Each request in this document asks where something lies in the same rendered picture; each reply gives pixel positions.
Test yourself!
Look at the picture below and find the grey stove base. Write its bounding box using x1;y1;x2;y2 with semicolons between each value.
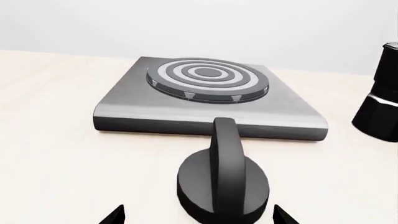
92;56;329;142

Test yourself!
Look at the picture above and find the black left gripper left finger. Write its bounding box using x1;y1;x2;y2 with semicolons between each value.
98;203;126;224

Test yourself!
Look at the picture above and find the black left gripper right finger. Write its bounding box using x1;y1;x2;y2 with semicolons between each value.
272;203;300;224

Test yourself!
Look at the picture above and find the black moka pot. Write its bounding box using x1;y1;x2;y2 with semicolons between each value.
351;41;398;143

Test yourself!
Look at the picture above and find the round ringed burner plate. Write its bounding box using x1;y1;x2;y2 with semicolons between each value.
146;57;270;104

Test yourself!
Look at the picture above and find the black stove knob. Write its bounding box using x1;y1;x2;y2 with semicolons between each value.
176;117;271;224

